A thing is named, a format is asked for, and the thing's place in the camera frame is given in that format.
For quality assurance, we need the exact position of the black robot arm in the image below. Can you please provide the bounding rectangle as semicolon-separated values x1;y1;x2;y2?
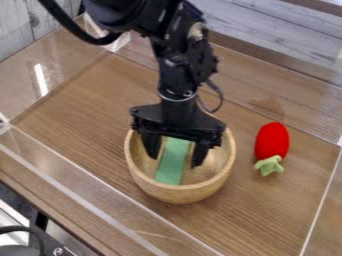
38;0;226;167

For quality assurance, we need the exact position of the red plush strawberry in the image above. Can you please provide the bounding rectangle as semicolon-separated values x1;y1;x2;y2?
254;122;290;177

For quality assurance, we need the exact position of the clear acrylic tray wall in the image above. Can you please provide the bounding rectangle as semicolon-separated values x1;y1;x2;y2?
0;113;223;256

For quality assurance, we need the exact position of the black table leg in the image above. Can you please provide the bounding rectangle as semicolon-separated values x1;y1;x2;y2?
35;212;48;231

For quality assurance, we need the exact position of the green rectangular block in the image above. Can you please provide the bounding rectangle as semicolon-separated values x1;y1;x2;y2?
154;137;191;186

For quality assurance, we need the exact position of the brown wooden bowl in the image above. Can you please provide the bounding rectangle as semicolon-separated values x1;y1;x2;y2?
125;129;237;204

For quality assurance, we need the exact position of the clear acrylic corner bracket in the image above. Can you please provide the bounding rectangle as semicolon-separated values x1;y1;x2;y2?
83;14;131;52

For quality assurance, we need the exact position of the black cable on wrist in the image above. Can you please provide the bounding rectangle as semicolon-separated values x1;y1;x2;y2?
197;79;225;114

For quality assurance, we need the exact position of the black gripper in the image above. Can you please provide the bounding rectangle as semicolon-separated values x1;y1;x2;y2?
130;92;226;168

